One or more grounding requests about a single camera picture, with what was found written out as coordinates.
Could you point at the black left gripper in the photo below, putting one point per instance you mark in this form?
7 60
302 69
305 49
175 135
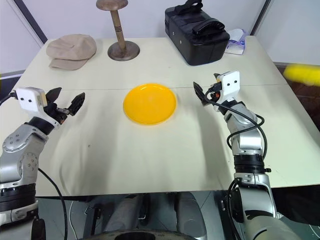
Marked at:
56 111

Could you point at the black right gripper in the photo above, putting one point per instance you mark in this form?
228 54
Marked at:
216 91

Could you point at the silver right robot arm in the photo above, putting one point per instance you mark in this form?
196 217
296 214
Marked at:
250 142

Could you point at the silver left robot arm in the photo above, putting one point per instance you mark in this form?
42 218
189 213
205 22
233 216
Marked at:
21 150

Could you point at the yellow round plate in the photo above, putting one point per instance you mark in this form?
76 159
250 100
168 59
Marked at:
150 103

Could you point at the black carrying case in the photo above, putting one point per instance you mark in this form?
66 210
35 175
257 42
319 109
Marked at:
197 47

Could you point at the white tissue pack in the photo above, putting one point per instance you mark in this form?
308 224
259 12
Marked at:
236 45

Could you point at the beige flat cap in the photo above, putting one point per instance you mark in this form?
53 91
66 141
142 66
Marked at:
71 48

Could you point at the brown wooden hat stand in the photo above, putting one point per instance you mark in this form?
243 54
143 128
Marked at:
122 50

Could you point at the blurred yellow object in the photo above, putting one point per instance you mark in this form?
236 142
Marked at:
302 73

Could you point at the white table cloth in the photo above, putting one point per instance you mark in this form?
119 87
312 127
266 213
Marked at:
150 160

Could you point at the grey rounded shape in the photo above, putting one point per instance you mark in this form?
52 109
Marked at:
122 215
191 215

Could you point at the small black wheel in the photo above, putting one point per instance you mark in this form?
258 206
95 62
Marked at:
38 230

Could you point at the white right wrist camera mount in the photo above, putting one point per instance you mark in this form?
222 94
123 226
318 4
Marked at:
231 85

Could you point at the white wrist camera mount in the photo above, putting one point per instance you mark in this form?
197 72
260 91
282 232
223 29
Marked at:
231 85
27 98

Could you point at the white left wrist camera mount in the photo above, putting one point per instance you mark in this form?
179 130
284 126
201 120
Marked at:
27 98

